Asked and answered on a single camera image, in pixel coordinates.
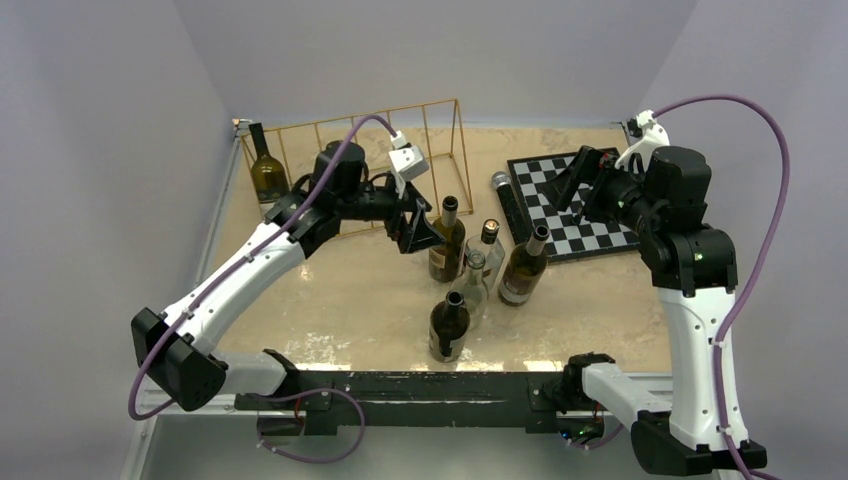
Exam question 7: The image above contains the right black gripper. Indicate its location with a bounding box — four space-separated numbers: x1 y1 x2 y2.
541 144 664 236

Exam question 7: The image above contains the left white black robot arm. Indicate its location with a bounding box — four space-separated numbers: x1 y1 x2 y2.
131 139 445 411

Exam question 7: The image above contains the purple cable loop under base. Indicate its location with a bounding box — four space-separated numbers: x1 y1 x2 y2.
255 386 368 465

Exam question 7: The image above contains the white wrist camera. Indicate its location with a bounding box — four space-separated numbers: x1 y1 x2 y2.
389 130 429 184
615 110 670 174

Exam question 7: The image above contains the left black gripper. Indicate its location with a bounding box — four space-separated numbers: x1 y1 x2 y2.
335 171 444 251

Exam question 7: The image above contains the green bottle silver cap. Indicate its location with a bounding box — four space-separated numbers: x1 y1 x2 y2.
428 195 466 283

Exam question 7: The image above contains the gold wire wine rack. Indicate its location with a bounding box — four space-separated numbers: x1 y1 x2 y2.
238 98 476 238

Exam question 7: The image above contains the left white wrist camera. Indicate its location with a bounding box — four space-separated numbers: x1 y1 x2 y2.
389 130 429 184

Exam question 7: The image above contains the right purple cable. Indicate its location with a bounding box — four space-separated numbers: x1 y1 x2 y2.
652 94 792 480

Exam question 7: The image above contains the black mounting base bar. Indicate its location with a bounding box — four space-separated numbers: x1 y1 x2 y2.
235 371 605 439

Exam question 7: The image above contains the clear round glass bottle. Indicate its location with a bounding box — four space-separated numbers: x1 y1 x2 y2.
451 250 489 330

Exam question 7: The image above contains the black white chessboard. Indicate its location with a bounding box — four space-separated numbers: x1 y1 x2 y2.
507 152 638 264

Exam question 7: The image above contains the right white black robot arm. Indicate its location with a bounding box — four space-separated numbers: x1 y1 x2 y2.
541 146 768 476

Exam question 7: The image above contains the clear square liquor bottle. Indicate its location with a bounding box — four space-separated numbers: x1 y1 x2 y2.
463 219 505 293

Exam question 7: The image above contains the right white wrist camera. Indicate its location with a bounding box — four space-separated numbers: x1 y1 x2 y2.
615 110 670 174

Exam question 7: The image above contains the dark bottle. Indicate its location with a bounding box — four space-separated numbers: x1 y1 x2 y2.
429 290 471 363
249 123 290 209

